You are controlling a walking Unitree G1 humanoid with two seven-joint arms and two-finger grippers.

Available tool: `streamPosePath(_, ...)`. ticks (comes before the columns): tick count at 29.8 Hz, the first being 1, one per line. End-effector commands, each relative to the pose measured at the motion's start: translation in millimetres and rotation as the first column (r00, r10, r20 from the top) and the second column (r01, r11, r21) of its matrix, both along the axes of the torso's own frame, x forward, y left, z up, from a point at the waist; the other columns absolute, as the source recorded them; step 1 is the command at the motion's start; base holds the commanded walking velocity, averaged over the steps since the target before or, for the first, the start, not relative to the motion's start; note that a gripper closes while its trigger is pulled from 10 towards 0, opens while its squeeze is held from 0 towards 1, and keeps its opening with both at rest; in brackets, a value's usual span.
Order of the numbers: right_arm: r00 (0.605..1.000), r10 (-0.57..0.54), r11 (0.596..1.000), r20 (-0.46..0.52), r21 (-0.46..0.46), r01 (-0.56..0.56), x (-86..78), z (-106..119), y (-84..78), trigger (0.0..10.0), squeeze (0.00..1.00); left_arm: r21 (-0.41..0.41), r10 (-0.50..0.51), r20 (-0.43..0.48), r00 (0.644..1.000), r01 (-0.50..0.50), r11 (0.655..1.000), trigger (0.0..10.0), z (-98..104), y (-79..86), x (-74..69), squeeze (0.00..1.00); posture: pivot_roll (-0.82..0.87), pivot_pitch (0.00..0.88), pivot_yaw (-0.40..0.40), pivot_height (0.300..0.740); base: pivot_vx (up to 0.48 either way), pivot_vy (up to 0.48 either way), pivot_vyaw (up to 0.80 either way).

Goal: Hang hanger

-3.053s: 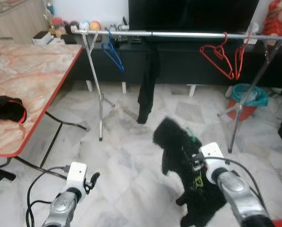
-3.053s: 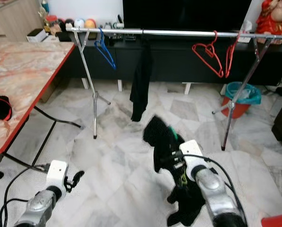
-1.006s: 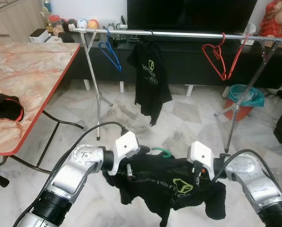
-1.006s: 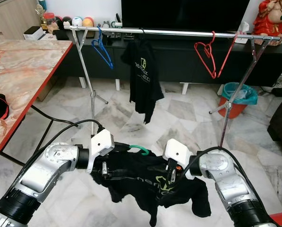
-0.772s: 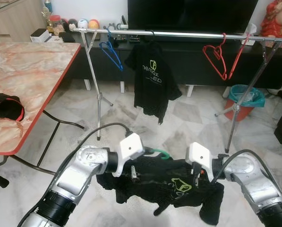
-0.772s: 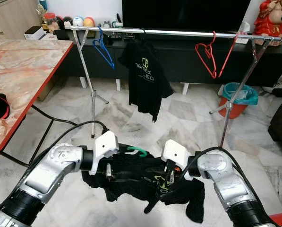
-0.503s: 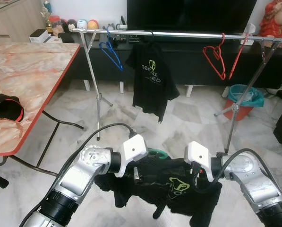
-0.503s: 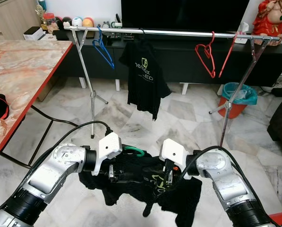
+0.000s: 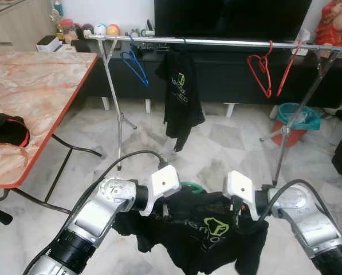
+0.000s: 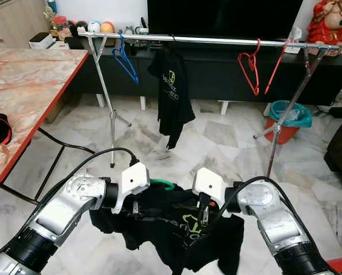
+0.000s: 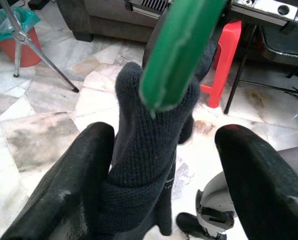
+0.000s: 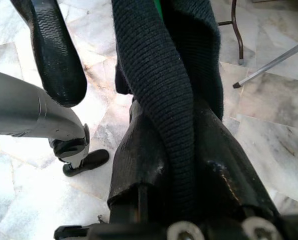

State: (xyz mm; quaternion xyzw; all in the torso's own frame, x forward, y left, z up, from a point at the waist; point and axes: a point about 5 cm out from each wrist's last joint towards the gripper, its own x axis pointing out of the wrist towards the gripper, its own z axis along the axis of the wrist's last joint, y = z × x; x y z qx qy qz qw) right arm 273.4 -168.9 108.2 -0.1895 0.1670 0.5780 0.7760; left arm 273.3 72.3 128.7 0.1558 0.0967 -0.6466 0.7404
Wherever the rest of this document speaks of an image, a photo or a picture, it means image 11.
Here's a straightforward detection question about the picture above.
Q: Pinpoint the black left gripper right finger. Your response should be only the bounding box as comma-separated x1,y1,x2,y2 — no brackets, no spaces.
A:
214,124,298,240

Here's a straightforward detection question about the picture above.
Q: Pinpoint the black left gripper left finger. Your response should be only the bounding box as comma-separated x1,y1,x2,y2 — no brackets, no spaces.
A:
0,121,116,240

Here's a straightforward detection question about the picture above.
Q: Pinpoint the black knit garment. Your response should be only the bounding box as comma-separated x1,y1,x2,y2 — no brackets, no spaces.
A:
96,39,221,240

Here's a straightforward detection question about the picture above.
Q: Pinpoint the green plastic hanger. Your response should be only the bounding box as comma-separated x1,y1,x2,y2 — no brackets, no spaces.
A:
140,0,228,119

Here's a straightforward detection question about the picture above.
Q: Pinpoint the black folding chair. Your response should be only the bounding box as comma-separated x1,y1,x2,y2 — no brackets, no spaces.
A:
223,22,298,132

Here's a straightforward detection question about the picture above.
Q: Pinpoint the red plastic stool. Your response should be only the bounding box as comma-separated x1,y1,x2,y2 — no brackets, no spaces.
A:
200,20,242,109

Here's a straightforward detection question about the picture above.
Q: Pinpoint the silver metal clothes rack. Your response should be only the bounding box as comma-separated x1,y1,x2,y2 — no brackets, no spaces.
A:
0,0,80,94

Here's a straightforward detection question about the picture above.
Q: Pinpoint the orange bin teal bag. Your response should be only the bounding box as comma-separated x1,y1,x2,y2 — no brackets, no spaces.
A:
0,6,43,68

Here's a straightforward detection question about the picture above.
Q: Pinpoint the grey fabric sofa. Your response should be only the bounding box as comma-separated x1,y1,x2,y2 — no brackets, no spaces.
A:
56,0,169,43

